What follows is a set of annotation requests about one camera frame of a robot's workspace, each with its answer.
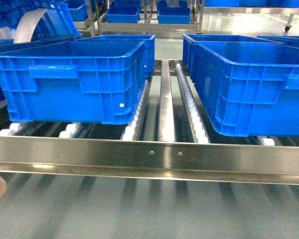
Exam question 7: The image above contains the blue plastic bin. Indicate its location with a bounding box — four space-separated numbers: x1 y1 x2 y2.
192 42 299 137
0 40 145 125

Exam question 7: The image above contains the blue plastic bin right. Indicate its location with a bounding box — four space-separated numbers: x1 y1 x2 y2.
192 42 299 137

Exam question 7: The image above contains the blue plastic bin left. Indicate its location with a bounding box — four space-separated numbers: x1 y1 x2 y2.
0 40 145 125

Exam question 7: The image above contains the stainless steel shelf rack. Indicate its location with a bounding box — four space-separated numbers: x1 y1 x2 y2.
0 0 299 186

